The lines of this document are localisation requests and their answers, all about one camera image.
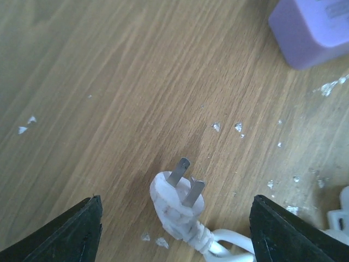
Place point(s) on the white two-prong plug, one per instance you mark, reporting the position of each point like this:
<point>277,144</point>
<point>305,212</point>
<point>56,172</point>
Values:
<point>178,202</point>

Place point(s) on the purple adapter cube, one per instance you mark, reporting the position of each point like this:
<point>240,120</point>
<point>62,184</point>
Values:
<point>310,32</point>

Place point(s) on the white power strip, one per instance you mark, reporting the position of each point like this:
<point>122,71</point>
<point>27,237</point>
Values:
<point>338,219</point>

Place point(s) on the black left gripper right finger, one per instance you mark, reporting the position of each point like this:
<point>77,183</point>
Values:
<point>279,235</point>

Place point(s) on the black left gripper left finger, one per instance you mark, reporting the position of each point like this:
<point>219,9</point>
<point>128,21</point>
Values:
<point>72,236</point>

